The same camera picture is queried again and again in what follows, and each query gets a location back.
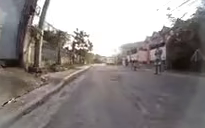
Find person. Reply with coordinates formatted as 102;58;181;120
153;47;164;76

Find pale vehicle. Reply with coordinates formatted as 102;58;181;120
105;56;117;66

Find overhead wires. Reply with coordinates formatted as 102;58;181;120
156;0;204;18

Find row of buildings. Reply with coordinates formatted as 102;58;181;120
118;25;173;66

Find grey asphalt road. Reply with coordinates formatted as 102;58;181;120
9;63;205;128

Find grey wall with fence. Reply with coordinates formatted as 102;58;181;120
24;21;74;68

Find large dark tree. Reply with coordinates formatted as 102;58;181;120
165;1;205;74

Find pale building wall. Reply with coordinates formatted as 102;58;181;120
0;0;38;68

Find grey concrete sidewalk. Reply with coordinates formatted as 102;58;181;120
0;64;93;128

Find row of trees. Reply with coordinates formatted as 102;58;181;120
43;28;103;66

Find wooden utility pole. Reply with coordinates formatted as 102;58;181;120
32;0;52;73

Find group of people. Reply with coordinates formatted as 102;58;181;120
122;55;140;72

